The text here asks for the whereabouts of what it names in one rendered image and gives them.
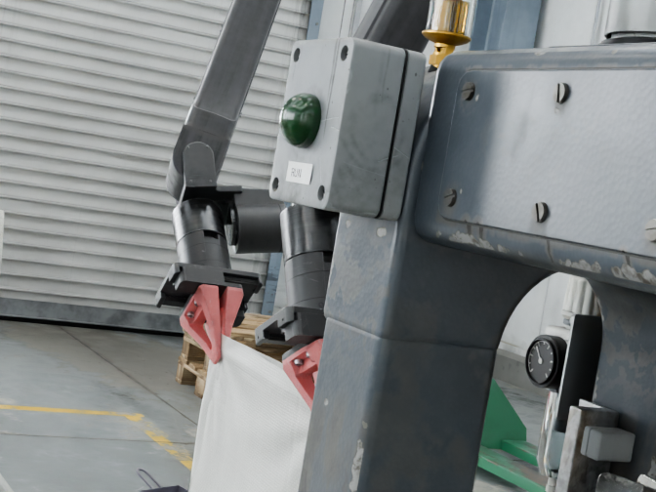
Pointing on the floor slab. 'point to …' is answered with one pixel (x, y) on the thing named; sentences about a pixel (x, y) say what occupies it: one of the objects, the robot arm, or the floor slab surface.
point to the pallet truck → (498, 415)
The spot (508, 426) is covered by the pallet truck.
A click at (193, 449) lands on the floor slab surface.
